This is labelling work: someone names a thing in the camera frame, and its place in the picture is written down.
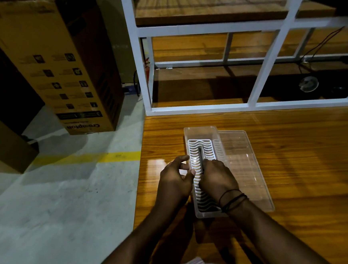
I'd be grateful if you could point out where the person's left hand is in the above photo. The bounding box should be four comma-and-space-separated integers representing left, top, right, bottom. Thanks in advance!
152, 154, 198, 206

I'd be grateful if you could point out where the person's right hand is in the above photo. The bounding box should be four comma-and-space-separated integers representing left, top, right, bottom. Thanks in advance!
197, 157, 241, 206

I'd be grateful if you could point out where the person's right forearm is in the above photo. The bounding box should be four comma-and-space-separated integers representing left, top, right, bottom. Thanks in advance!
223, 191, 333, 264

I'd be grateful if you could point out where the person's left forearm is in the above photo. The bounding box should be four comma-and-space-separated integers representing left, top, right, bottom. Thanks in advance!
75, 195, 197, 264

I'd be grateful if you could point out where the white wavy drain insert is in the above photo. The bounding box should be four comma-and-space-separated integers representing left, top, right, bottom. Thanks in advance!
187, 137, 223, 215

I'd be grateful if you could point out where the clear plastic container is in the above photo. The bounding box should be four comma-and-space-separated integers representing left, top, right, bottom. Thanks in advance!
183, 124, 230, 220

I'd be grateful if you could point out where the clear plastic lid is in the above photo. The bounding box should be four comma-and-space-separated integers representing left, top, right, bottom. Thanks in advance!
217, 127, 276, 216

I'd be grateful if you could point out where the black thread wristband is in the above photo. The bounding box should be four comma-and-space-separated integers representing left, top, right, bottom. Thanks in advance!
217, 188, 250, 214

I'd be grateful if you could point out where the red fire extinguisher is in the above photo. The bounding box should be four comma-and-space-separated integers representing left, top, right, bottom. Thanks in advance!
144, 58, 153, 82

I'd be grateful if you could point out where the thick wooden board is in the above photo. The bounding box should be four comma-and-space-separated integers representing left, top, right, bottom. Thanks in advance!
134, 0, 337, 32

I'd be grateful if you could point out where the large brown cardboard box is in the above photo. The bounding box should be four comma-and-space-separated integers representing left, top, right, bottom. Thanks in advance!
0, 0, 128, 141

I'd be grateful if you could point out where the small brown cardboard box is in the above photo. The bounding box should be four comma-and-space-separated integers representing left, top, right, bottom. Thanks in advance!
0, 110, 41, 176

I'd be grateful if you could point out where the wooden table behind frame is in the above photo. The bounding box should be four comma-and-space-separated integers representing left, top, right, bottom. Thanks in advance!
147, 22, 348, 112

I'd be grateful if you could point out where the white metal frame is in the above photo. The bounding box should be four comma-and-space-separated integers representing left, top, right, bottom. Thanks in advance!
120, 0, 348, 124

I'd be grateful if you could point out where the black cable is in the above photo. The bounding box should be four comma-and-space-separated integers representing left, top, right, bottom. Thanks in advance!
295, 26, 348, 74

